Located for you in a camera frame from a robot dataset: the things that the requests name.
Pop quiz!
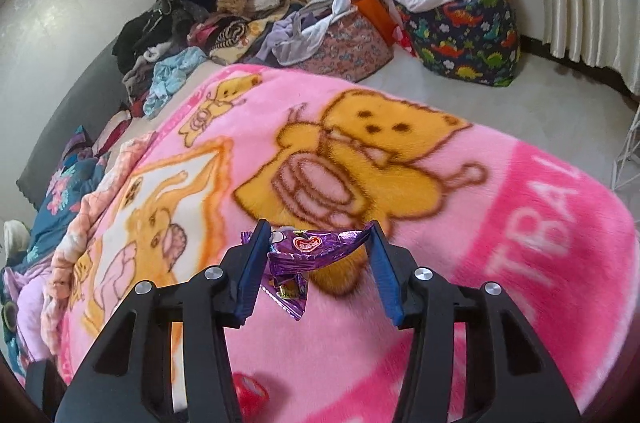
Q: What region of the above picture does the purple candy wrapper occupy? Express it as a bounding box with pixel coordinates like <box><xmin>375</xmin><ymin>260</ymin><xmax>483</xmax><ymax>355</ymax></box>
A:
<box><xmin>260</xmin><ymin>227</ymin><xmax>369</xmax><ymax>321</ymax></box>

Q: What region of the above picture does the red small wrapper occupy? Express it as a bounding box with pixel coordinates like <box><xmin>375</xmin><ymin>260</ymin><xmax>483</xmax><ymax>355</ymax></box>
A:
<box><xmin>232</xmin><ymin>372</ymin><xmax>270</xmax><ymax>421</ymax></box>

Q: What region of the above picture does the pink cartoon fleece blanket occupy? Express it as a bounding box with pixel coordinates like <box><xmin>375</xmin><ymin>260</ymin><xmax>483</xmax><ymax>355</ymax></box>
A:
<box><xmin>41</xmin><ymin>65</ymin><xmax>639</xmax><ymax>410</ymax></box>

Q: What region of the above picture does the blue floral quilt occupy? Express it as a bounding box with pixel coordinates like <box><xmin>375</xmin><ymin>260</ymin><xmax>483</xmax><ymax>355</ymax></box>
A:
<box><xmin>1</xmin><ymin>126</ymin><xmax>108</xmax><ymax>382</ymax></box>

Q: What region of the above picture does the light blue garment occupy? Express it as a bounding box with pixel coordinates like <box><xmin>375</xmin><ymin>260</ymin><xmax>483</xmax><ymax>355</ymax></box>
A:
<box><xmin>143</xmin><ymin>46</ymin><xmax>207</xmax><ymax>119</ymax></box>

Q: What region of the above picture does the floral fabric bag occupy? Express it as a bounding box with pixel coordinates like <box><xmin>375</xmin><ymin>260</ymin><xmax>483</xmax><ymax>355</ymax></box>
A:
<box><xmin>294</xmin><ymin>12</ymin><xmax>394</xmax><ymax>83</ymax></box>

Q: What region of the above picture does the dinosaur print laundry basket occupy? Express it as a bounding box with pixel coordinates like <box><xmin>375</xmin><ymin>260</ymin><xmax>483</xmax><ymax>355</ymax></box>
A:
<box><xmin>398</xmin><ymin>0</ymin><xmax>521</xmax><ymax>87</ymax></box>

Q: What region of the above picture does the pile of clothes on bed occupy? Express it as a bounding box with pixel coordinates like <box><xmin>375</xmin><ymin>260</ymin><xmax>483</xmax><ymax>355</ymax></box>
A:
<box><xmin>112</xmin><ymin>0</ymin><xmax>352</xmax><ymax>105</ymax></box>

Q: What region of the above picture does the orange bag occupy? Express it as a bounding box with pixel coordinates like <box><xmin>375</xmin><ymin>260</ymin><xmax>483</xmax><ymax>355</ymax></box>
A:
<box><xmin>350</xmin><ymin>0</ymin><xmax>396</xmax><ymax>46</ymax></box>

